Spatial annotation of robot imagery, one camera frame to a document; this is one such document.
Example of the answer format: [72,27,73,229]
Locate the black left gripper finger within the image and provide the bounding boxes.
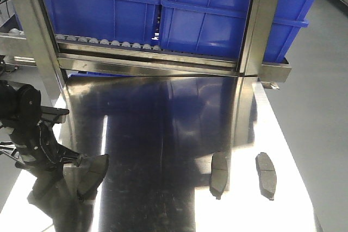
[57,145,83,167]

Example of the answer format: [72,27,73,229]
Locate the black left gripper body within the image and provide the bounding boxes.
[8,117,82,173]

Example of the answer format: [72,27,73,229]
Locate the dark grey brake pad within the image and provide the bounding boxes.
[76,154,109,200]

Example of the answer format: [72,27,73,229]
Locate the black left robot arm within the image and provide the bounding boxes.
[1,80,83,171]

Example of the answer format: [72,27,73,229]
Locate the roller conveyor track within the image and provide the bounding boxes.
[55,34,163,51]

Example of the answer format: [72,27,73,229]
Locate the large blue plastic bin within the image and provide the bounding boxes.
[44,0,160,44]

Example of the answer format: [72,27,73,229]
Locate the stainless steel rack frame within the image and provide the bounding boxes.
[0,0,293,113]

